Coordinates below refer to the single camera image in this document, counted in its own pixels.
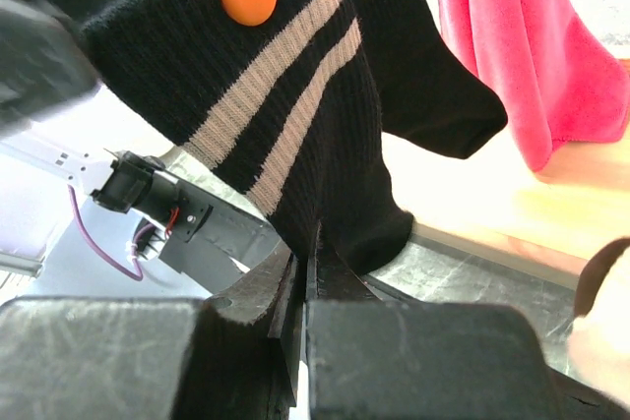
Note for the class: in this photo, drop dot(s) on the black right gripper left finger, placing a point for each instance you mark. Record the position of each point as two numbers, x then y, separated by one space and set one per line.
232 356

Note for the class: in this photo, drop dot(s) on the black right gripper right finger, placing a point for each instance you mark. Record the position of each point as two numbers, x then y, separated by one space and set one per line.
374 359

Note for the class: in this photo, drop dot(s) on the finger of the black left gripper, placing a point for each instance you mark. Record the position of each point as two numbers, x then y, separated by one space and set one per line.
44 64

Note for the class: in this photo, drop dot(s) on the cream brown striped sock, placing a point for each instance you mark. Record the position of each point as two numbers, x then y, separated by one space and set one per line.
598 345

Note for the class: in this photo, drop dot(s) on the black striped sock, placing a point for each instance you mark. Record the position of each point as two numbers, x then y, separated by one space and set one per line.
286 113

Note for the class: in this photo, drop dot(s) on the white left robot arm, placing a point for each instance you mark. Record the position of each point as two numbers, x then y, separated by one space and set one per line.
116 182

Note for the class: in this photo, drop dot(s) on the wooden clothes rack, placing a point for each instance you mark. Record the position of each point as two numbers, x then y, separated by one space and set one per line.
546 224

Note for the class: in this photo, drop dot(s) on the pink hanging cloth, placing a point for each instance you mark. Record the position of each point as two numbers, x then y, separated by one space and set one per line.
556 80

